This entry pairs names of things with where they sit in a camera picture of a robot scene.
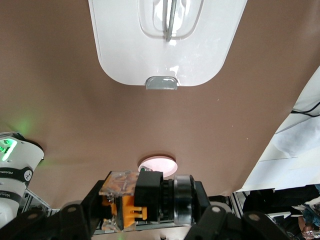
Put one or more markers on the grey container latch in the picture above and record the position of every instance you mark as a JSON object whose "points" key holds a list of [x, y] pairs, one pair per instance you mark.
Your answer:
{"points": [[161, 83]]}

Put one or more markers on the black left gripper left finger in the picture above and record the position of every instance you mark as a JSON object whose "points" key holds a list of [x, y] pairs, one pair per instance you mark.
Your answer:
{"points": [[72, 220]]}

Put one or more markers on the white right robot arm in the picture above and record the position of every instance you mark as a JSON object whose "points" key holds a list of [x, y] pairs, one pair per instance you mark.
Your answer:
{"points": [[17, 162]]}

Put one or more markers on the white lidded plastic container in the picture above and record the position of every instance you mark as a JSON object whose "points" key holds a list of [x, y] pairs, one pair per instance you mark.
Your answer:
{"points": [[125, 50]]}

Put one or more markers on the orange and black switch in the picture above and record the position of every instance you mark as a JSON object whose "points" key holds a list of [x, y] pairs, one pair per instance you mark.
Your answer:
{"points": [[147, 195]]}

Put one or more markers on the pink round plate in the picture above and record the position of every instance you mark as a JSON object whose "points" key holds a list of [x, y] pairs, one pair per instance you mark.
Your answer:
{"points": [[162, 165]]}

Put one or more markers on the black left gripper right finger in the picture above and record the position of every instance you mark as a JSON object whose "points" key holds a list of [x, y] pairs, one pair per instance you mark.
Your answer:
{"points": [[220, 222]]}

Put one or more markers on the aluminium frame post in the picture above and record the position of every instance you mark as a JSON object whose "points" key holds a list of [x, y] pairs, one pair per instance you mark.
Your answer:
{"points": [[37, 202]]}

